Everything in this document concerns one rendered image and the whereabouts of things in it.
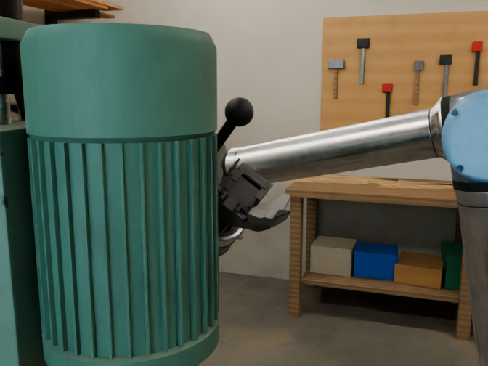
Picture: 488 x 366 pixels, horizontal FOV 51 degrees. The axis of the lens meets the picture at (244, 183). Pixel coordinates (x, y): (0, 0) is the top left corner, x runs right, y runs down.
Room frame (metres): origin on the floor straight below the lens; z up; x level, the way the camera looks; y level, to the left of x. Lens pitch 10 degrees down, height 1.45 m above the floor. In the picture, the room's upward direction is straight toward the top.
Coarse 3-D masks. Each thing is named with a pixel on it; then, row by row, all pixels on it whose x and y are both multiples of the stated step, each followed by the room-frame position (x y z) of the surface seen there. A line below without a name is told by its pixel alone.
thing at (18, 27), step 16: (0, 0) 0.50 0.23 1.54; (16, 0) 0.51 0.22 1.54; (0, 16) 0.48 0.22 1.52; (16, 16) 0.51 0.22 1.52; (0, 32) 0.47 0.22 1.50; (16, 32) 0.49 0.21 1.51; (0, 48) 0.49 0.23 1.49; (16, 48) 0.51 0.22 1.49; (0, 64) 0.49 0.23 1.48; (16, 64) 0.51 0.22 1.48; (0, 80) 0.49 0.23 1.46; (16, 80) 0.50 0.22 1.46
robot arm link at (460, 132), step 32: (480, 96) 0.67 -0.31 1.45; (448, 128) 0.68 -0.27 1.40; (480, 128) 0.66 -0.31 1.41; (448, 160) 0.68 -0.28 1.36; (480, 160) 0.65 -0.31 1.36; (480, 192) 0.67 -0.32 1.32; (480, 224) 0.67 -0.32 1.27; (480, 256) 0.67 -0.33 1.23; (480, 288) 0.68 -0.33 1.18; (480, 320) 0.68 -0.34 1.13; (480, 352) 0.69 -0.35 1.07
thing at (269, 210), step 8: (280, 200) 0.74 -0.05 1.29; (288, 200) 0.73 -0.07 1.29; (256, 208) 0.73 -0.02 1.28; (264, 208) 0.74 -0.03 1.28; (272, 208) 0.73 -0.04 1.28; (280, 208) 0.72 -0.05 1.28; (248, 216) 0.74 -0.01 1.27; (256, 216) 0.72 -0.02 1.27; (264, 216) 0.71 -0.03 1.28; (272, 216) 0.70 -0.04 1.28; (280, 216) 0.68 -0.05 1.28; (256, 224) 0.74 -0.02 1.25; (264, 224) 0.72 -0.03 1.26; (272, 224) 0.71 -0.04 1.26
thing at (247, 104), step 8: (232, 104) 0.60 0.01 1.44; (240, 104) 0.59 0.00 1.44; (248, 104) 0.60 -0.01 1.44; (224, 112) 0.61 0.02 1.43; (232, 112) 0.59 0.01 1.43; (240, 112) 0.59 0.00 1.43; (248, 112) 0.60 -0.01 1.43; (232, 120) 0.60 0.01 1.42; (240, 120) 0.59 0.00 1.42; (248, 120) 0.60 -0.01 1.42; (224, 128) 0.61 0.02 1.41; (232, 128) 0.61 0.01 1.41; (224, 136) 0.61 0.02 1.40
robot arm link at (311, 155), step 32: (448, 96) 0.86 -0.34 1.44; (352, 128) 0.93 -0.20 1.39; (384, 128) 0.89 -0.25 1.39; (416, 128) 0.85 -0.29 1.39; (224, 160) 1.05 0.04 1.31; (256, 160) 1.01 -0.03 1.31; (288, 160) 0.97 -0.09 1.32; (320, 160) 0.94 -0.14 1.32; (352, 160) 0.91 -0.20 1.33; (384, 160) 0.89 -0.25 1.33; (416, 160) 0.89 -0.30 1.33
